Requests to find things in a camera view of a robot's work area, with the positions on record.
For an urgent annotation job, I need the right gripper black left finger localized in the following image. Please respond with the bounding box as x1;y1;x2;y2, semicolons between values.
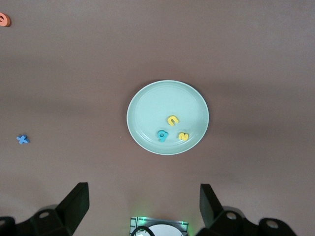
0;182;90;236

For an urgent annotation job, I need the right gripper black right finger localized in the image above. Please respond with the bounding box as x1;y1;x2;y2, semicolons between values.
195;183;296;236

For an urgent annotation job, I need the teal foam letter b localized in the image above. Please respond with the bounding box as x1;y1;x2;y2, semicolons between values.
157;129;169;143

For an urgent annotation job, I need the yellow foam letter n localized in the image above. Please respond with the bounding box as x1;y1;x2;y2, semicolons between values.
166;115;180;127

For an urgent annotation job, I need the blue foam letter x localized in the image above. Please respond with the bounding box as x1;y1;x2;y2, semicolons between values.
16;134;31;145

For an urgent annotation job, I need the light green plate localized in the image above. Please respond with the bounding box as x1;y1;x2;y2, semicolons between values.
126;80;210;156

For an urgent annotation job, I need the brown table cover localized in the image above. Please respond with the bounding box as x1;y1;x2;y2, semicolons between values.
0;0;315;236

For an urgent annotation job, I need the orange foam letter e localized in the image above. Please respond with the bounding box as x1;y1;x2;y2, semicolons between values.
0;12;12;28

